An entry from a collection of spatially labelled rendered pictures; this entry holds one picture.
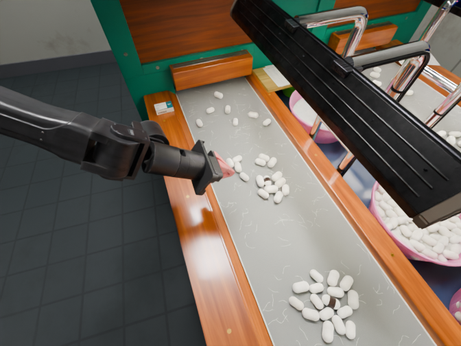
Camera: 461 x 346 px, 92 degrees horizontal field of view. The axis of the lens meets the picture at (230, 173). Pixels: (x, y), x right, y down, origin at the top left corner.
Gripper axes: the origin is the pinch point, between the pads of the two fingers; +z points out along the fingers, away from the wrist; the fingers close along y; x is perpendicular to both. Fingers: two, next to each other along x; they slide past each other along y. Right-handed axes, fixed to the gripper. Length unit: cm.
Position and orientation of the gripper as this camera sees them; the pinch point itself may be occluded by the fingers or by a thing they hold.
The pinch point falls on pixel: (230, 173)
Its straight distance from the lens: 51.6
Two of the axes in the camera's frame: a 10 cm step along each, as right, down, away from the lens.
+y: -3.4, -7.7, 5.5
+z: 7.4, 1.4, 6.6
